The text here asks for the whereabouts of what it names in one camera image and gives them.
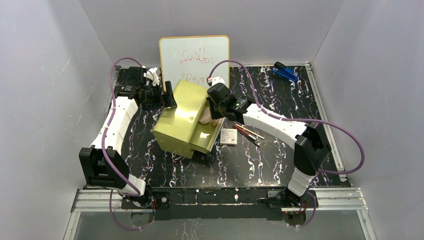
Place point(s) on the black eyeliner pencil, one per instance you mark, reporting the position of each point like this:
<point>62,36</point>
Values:
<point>246,136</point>

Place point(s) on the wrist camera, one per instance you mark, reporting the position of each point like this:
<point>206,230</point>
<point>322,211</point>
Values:
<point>211,81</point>
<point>151,76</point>

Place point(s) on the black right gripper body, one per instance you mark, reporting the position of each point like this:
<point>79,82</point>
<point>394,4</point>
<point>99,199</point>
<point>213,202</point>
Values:
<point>212,108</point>

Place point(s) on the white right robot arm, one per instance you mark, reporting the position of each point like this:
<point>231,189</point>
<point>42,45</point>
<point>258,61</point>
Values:
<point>308,140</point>

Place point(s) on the green metal drawer chest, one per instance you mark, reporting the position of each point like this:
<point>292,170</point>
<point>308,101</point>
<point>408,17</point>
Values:
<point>178,130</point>

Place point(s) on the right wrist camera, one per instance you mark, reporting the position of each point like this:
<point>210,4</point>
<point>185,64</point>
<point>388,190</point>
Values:
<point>211,81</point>

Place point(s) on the large round powder puff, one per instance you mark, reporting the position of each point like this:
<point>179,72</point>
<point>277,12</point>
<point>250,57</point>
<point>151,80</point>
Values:
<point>205,117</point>

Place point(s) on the small round powder puff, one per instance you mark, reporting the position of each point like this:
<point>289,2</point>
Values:
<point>214,122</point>

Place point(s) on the thin wooden stick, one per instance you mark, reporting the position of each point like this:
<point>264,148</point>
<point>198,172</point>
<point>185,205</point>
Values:
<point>249,131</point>

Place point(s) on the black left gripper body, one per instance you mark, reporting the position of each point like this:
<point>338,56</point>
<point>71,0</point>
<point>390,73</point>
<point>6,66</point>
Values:
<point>167,96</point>

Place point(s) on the aluminium front rail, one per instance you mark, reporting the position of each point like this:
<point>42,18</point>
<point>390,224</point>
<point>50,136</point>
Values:
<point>319,198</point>

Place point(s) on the red lip pencil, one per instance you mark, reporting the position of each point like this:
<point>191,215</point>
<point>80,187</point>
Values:
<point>251,135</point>

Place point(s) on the orange framed whiteboard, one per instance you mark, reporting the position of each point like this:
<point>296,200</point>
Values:
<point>191,58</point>

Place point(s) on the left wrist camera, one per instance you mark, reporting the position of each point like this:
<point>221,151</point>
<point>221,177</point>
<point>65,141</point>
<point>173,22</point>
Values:
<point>151,76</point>

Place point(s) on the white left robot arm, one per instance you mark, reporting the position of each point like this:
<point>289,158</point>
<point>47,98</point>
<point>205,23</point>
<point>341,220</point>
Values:
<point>101,162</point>

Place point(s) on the blue stapler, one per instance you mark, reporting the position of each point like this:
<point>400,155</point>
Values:
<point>284,71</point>

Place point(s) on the white makeup packet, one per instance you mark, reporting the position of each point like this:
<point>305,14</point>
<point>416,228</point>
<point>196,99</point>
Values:
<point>228,136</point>

